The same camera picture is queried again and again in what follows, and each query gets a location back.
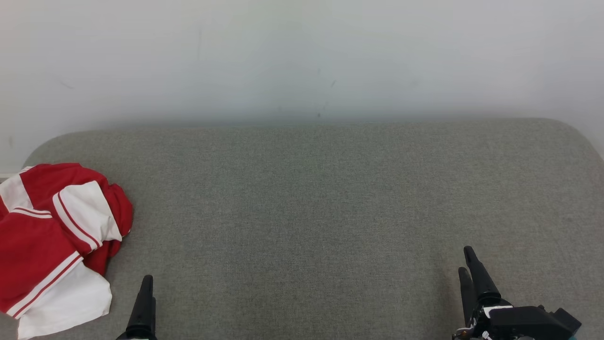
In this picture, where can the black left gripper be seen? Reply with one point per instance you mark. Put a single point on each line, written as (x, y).
(139, 336)

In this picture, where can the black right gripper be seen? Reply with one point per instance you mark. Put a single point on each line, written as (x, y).
(479, 326)

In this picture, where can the red jersey with number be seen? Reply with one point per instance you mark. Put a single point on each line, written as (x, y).
(37, 255)

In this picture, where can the red garment with white band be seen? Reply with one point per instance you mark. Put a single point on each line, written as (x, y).
(56, 177)

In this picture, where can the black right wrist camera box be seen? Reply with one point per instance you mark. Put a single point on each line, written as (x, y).
(528, 323)

